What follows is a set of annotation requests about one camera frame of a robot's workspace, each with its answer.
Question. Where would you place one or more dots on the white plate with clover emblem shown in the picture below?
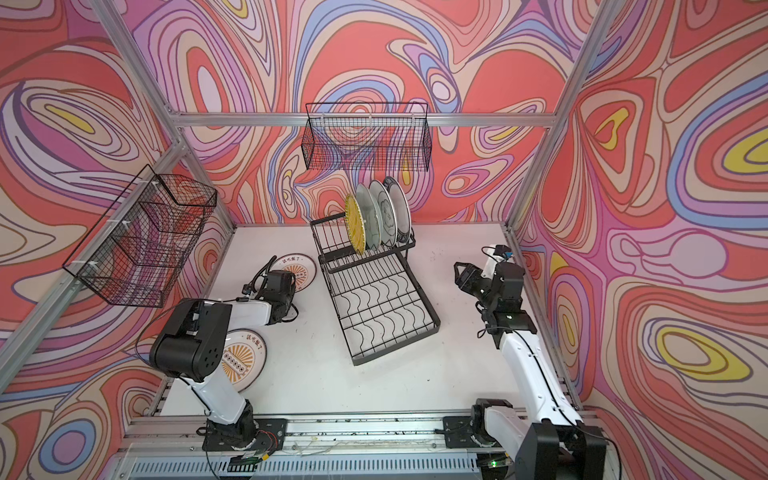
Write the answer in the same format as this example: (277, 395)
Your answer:
(388, 231)

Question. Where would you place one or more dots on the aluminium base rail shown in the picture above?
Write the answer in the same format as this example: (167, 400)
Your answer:
(451, 444)

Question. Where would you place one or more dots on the yellow green woven bamboo tray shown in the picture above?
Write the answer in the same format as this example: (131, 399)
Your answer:
(355, 224)

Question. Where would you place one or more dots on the black wire basket left wall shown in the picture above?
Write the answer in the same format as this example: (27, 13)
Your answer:
(147, 246)

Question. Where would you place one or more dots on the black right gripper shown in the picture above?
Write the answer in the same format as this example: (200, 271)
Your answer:
(466, 280)

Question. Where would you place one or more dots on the green rimmed white plate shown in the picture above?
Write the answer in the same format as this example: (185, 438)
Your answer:
(401, 209)

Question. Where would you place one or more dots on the black wire basket wall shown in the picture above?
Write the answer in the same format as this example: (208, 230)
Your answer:
(147, 246)
(367, 136)

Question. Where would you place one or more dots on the pale green flower plate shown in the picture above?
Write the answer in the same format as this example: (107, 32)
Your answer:
(370, 217)

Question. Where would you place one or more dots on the small orange sunburst plate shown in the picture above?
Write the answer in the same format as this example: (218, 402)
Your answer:
(301, 265)

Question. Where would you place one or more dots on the black wire basket back wall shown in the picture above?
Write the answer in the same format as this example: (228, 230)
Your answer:
(367, 136)

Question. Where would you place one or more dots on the large orange sunburst plate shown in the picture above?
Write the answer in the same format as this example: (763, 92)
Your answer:
(244, 357)

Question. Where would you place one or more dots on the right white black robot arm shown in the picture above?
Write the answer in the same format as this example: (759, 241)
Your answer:
(552, 441)

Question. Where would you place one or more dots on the black metal dish rack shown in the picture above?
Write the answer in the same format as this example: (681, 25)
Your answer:
(379, 303)

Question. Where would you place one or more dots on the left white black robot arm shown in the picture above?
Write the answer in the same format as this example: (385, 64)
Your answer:
(216, 363)

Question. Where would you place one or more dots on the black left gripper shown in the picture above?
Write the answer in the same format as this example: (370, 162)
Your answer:
(291, 292)

